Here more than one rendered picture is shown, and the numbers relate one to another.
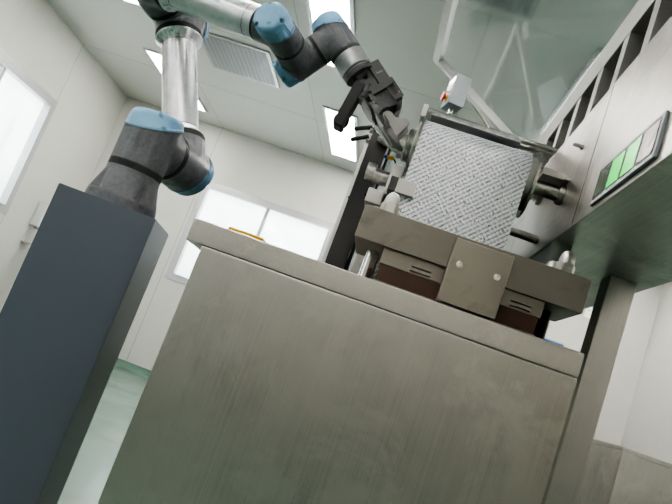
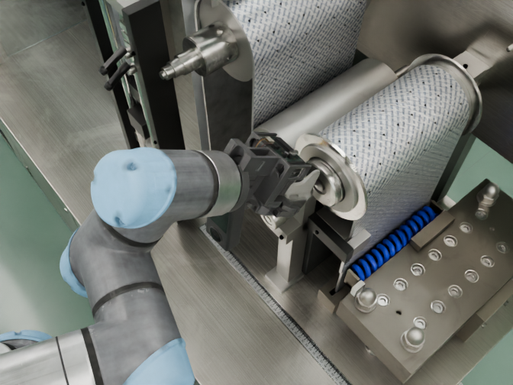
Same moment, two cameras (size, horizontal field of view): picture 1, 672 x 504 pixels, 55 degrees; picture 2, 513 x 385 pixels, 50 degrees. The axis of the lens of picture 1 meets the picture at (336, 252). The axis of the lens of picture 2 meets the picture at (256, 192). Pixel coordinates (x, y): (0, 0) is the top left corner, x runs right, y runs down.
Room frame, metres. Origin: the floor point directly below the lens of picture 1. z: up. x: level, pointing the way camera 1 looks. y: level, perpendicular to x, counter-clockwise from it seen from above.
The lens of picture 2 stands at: (1.11, 0.32, 1.91)
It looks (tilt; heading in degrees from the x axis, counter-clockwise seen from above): 56 degrees down; 314
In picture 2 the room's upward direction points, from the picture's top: straight up
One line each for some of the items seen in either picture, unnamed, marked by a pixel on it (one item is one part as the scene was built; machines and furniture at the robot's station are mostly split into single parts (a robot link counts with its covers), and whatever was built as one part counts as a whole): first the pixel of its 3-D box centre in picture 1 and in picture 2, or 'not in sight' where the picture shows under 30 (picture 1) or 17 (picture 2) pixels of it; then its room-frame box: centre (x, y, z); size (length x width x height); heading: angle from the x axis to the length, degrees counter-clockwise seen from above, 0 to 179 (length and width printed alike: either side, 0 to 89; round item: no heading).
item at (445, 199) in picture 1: (452, 217); (395, 209); (1.28, -0.20, 1.11); 0.23 x 0.01 x 0.18; 84
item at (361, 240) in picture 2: (405, 188); (357, 243); (1.28, -0.09, 1.13); 0.04 x 0.02 x 0.03; 84
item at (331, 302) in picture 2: not in sight; (377, 259); (1.28, -0.20, 0.92); 0.28 x 0.04 x 0.04; 84
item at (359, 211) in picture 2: (415, 148); (329, 177); (1.35, -0.08, 1.25); 0.15 x 0.01 x 0.15; 174
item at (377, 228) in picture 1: (464, 265); (448, 273); (1.16, -0.23, 1.00); 0.40 x 0.16 x 0.06; 84
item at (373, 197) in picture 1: (368, 229); (287, 241); (1.39, -0.05, 1.05); 0.06 x 0.05 x 0.31; 84
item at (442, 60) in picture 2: (529, 185); (442, 95); (1.33, -0.34, 1.25); 0.15 x 0.01 x 0.15; 174
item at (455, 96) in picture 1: (453, 93); not in sight; (1.89, -0.17, 1.66); 0.07 x 0.07 x 0.10; 9
